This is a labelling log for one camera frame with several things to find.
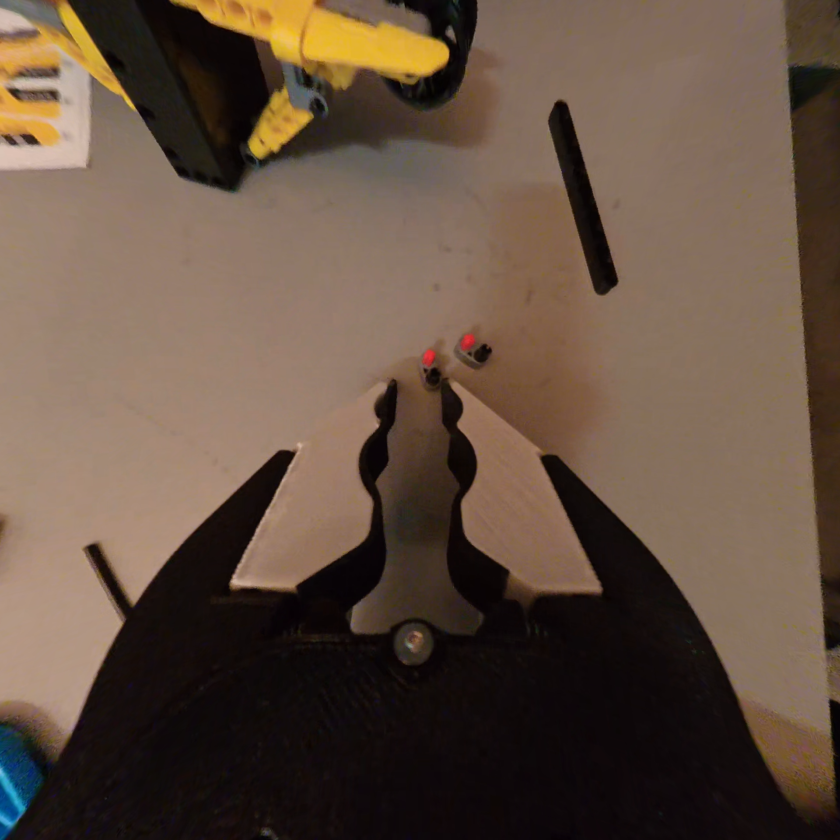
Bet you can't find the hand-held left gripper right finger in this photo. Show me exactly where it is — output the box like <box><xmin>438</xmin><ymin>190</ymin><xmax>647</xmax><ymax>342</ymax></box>
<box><xmin>440</xmin><ymin>381</ymin><xmax>603</xmax><ymax>618</ymax></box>

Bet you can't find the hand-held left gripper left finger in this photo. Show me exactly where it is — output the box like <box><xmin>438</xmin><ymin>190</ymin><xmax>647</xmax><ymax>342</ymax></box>
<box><xmin>230</xmin><ymin>379</ymin><xmax>400</xmax><ymax>618</ymax></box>

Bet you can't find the black axle rod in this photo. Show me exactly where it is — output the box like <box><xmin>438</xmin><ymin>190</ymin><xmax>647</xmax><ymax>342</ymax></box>
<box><xmin>548</xmin><ymin>99</ymin><xmax>620</xmax><ymax>297</ymax></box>

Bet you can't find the yellow toy brick robot model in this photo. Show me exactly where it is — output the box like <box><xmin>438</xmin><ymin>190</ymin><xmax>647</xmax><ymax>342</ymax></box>
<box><xmin>56</xmin><ymin>0</ymin><xmax>479</xmax><ymax>193</ymax></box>

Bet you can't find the thin black axle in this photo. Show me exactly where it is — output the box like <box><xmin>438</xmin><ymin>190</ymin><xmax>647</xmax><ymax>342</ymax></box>
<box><xmin>83</xmin><ymin>542</ymin><xmax>133</xmax><ymax>622</ymax></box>

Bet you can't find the blue plastic object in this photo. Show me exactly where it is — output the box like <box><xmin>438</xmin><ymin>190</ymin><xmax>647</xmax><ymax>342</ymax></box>
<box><xmin>0</xmin><ymin>722</ymin><xmax>48</xmax><ymax>823</ymax></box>

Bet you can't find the yellow grey sticker sheet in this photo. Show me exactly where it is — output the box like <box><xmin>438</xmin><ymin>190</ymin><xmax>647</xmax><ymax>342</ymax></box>
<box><xmin>0</xmin><ymin>7</ymin><xmax>92</xmax><ymax>171</ymax></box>

